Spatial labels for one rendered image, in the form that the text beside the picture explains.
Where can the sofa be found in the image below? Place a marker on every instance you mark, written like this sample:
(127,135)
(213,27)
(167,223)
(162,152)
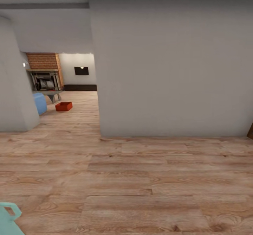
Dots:
(40,103)

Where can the coffee table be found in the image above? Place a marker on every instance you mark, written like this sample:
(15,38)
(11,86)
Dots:
(50,94)

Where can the cabinet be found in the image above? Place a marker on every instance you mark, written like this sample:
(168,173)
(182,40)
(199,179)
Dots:
(78,87)

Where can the wall mounted tv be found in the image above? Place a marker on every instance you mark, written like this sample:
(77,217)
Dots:
(81,70)

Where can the wood fireplace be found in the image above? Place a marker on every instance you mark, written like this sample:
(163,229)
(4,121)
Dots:
(45,80)

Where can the storage box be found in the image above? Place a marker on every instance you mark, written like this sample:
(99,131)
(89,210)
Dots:
(64,106)

